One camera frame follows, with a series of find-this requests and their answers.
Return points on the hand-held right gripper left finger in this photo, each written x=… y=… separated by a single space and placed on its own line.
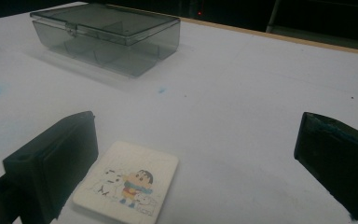
x=59 y=155

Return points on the white table cover sheet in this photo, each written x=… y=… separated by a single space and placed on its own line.
x=230 y=109

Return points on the transparent grey compartment box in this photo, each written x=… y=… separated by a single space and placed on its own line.
x=105 y=25

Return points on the white cartoon print tile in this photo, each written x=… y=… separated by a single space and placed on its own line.
x=130 y=161

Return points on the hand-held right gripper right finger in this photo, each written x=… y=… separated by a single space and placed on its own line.
x=338 y=161

